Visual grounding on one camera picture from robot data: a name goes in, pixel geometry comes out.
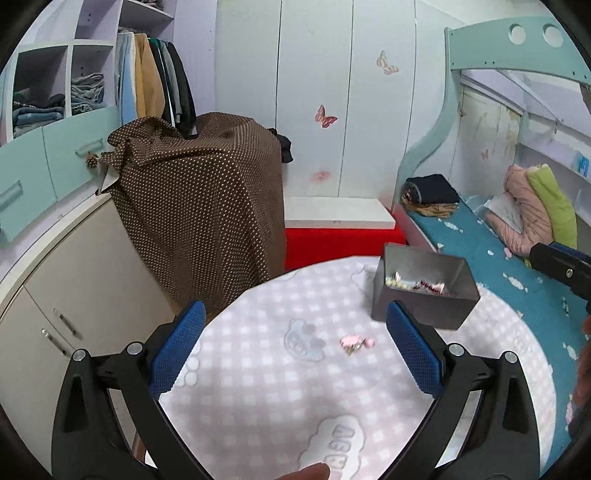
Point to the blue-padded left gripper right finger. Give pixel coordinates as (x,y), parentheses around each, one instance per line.
(502,441)

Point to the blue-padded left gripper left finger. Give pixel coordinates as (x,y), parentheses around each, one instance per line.
(87,440)

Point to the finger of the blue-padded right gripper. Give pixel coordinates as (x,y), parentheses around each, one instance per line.
(565,269)
(571,252)

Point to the person's left hand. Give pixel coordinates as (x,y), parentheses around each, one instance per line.
(319,471)

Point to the green padded jacket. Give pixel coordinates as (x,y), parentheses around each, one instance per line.
(554,218)

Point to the pink padded jacket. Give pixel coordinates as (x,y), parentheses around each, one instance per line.
(518,188)

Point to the teal bed mattress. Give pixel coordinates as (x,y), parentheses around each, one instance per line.
(528,312)

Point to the tan folded clothes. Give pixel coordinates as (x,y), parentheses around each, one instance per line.
(442,211)

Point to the grey metal box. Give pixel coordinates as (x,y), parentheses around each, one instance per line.
(439,290)

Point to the dark folded clothes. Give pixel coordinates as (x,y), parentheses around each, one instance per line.
(430,190)

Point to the beige cabinet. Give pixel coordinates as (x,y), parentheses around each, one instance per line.
(81,285)

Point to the brown polka dot cloth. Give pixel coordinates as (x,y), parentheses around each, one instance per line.
(205,213)

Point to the red ottoman bench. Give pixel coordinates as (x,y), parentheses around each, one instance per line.
(310,246)

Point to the white board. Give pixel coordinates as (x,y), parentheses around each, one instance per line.
(336,213)

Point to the black garment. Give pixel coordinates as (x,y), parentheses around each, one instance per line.
(285,146)

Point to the teal white wardrobe shelf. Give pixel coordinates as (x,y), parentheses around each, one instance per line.
(72,80)

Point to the hanging clothes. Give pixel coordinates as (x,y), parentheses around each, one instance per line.
(150,81)

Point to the teal bunk bed frame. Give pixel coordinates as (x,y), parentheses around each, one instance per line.
(486,57)

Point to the beige butterfly wall sticker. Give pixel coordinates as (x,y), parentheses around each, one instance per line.
(386,67)

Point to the pink butterfly wall sticker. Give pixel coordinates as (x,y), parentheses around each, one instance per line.
(323,119)

